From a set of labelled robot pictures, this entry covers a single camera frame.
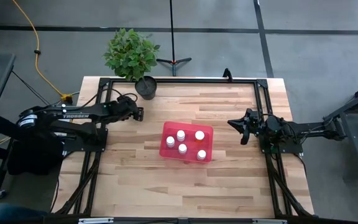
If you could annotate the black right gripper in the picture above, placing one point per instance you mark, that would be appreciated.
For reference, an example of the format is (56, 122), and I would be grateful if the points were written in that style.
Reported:
(246, 137)

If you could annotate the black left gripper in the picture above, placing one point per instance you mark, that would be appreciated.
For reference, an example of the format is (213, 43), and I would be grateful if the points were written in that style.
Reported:
(124, 109)

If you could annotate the orange pill bottle white cap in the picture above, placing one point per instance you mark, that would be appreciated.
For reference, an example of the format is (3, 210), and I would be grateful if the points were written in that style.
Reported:
(199, 135)

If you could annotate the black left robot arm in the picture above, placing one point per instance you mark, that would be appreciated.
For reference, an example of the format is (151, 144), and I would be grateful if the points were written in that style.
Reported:
(73, 115)

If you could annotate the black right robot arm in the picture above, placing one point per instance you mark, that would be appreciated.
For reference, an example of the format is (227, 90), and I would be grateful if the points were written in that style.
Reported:
(309, 130)

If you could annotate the pink translucent plastic basket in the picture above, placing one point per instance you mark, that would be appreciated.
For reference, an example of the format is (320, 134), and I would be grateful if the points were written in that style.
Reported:
(166, 154)

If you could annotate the green potted plant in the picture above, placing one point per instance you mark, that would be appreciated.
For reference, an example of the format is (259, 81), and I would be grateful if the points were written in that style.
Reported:
(132, 56)

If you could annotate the black tripod stand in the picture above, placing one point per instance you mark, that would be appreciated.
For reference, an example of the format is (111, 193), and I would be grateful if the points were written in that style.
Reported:
(172, 31)

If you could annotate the black equipment box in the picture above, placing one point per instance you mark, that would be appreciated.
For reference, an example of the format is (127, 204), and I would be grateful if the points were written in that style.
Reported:
(33, 158)

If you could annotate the dark metal cart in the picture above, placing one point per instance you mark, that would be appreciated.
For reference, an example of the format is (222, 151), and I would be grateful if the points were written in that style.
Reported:
(357, 155)

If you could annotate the person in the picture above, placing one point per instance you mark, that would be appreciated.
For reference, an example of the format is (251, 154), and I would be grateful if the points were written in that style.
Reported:
(8, 213)

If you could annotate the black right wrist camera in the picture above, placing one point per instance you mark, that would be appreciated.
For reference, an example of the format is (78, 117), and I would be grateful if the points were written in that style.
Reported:
(254, 115)

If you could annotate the small black bracket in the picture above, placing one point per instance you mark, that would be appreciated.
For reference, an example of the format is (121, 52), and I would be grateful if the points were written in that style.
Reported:
(227, 74)

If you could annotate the black aluminium table frame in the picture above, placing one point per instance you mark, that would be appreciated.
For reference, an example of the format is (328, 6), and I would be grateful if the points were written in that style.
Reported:
(197, 81)

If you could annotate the silver metal bracket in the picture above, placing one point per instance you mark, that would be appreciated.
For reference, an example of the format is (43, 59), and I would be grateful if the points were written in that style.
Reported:
(95, 220)
(269, 221)

